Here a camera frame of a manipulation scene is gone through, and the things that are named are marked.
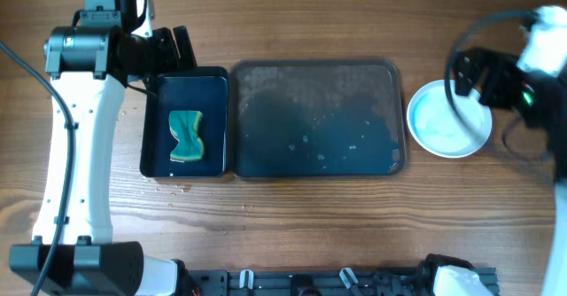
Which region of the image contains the green yellow sponge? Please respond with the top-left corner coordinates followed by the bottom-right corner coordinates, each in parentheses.
top-left (168, 111), bottom-right (205, 163)

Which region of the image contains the white plate blue stain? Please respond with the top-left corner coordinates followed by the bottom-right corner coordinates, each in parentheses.
top-left (406, 80), bottom-right (493, 159)

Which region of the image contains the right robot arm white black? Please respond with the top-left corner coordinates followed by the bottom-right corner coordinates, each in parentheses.
top-left (443, 6), bottom-right (566, 295)

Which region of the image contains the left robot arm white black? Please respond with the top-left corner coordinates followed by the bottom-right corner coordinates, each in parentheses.
top-left (9, 26), bottom-right (201, 295)

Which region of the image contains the black water tray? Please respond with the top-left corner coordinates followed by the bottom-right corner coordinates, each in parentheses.
top-left (140, 66), bottom-right (229, 177)

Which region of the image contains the dark plate tray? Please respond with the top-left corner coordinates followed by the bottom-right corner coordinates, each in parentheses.
top-left (227, 58), bottom-right (408, 178)

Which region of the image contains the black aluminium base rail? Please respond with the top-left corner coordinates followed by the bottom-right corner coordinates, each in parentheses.
top-left (190, 268), bottom-right (432, 296)

